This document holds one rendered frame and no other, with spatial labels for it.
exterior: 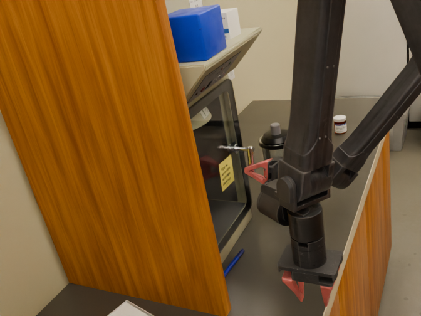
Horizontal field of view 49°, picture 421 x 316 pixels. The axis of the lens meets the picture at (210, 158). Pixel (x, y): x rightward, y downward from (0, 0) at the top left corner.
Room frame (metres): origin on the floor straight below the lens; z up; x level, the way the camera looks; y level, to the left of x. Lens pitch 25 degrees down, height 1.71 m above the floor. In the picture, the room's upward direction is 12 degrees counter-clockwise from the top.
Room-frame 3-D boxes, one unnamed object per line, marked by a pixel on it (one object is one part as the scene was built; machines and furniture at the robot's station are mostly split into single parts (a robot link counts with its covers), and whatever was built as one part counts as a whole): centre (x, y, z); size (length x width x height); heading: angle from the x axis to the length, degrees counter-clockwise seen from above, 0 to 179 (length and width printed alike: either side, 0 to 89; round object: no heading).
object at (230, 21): (1.09, -0.09, 1.54); 0.05 x 0.05 x 0.06; 52
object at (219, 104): (1.05, -0.01, 1.19); 0.30 x 0.01 x 0.40; 149
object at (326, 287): (0.64, -0.14, 1.14); 0.07 x 0.07 x 0.09; 59
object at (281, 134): (1.24, -0.20, 1.18); 0.09 x 0.09 x 0.07
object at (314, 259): (0.64, -0.13, 1.21); 0.10 x 0.07 x 0.07; 59
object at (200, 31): (0.95, -0.01, 1.56); 0.10 x 0.10 x 0.09; 59
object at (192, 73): (1.03, -0.06, 1.46); 0.32 x 0.12 x 0.10; 149
